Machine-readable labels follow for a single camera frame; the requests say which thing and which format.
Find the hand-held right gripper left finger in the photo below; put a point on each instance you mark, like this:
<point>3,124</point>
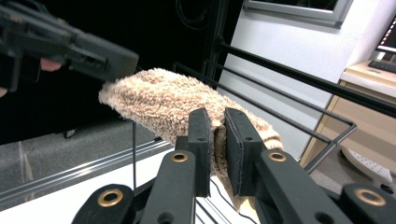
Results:
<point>200,155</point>

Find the grey framed panel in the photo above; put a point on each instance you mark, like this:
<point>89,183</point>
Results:
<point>295,11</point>

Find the black curtain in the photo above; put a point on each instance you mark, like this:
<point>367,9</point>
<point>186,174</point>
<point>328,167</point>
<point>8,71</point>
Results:
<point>109,102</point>

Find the aluminium floor rail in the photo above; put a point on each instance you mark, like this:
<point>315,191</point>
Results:
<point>77,174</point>

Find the black keyboard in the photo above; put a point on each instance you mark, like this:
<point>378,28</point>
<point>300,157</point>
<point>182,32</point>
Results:
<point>383,66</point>

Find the beige terry towel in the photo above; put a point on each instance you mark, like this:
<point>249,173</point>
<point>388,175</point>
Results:
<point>155,96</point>

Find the white cabinet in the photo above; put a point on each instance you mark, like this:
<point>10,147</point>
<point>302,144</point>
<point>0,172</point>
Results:
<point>280,53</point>

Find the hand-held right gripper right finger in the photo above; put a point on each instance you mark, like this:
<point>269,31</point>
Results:
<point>246,155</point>

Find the black metal frame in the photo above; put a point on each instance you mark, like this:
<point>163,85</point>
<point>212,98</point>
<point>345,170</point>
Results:
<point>311,81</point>

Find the light wooden desk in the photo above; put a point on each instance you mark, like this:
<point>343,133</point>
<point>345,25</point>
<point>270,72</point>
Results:
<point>370,124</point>

